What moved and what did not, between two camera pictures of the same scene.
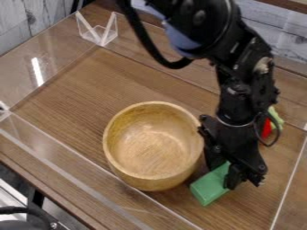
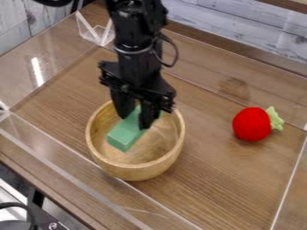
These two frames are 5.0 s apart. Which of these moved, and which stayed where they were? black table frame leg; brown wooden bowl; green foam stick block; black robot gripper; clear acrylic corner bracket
Moved: green foam stick block; brown wooden bowl; black robot gripper
Stayed: black table frame leg; clear acrylic corner bracket
